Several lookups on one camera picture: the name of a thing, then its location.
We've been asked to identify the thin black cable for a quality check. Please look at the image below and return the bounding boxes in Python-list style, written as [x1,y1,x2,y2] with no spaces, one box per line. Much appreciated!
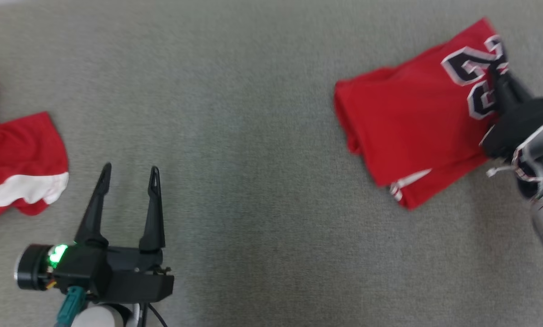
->
[140,302,168,327]

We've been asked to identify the red shorts with white stripes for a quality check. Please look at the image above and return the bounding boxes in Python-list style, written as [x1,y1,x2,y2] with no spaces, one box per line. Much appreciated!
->
[0,73,70,224]

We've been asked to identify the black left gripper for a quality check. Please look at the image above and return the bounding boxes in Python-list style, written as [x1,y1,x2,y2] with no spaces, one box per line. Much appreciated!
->
[15,162,175,304]

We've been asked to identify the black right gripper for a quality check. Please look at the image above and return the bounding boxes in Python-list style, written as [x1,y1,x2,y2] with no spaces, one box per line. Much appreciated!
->
[480,64,543,159]

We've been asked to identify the red jersey with black number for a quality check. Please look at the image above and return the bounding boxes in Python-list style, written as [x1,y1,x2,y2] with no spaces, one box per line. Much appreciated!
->
[333,17,510,211]

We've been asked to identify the teal cable connector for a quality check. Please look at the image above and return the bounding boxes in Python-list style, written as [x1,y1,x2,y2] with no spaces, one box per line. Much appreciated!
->
[55,285,89,327]

